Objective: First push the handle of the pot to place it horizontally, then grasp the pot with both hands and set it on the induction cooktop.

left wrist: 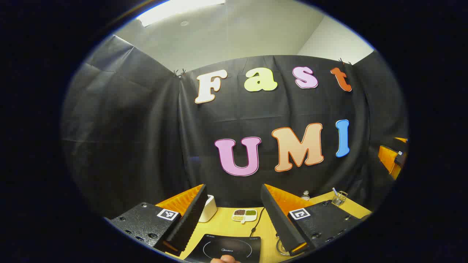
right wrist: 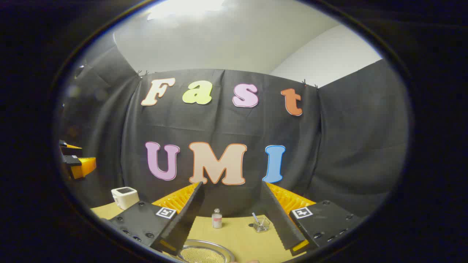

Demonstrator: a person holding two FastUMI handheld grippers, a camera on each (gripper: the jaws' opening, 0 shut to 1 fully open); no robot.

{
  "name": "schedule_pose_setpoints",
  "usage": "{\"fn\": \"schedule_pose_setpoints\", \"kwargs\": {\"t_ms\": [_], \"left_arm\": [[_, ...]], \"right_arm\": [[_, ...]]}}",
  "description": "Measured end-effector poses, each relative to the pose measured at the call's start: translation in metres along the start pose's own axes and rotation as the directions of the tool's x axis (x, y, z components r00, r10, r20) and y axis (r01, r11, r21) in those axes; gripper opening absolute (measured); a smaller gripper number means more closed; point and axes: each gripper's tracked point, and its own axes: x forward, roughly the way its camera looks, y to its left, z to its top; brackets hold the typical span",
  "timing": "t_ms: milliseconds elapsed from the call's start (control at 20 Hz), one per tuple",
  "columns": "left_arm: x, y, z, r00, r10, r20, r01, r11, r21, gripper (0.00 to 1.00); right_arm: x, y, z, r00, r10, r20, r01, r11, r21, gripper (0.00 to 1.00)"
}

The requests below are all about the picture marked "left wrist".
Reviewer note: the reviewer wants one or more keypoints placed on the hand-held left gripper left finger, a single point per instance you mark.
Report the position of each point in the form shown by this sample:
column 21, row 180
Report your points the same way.
column 190, row 223

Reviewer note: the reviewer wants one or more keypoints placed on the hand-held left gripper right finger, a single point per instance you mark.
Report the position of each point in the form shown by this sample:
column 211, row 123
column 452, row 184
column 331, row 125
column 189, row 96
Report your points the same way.
column 278, row 219

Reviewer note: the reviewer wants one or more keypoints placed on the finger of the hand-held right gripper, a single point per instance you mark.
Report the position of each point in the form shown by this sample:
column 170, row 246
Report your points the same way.
column 387, row 160
column 402, row 140

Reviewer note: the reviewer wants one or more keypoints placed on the stainless steel pot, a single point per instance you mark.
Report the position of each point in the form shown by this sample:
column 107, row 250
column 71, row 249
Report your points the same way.
column 280, row 250

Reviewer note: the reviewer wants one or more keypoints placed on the black induction cooktop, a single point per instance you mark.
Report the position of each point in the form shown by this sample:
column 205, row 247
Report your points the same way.
column 204, row 252

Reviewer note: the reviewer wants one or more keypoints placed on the white toaster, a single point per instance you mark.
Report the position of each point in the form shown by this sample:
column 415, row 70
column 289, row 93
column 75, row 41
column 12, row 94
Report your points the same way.
column 209, row 210

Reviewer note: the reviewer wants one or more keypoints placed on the white divided bean dish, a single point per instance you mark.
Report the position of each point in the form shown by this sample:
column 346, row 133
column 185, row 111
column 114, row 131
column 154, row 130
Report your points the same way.
column 244, row 215

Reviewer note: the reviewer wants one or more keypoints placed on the clear bottle pink label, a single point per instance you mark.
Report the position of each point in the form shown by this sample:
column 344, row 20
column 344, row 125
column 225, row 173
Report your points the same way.
column 305, row 197

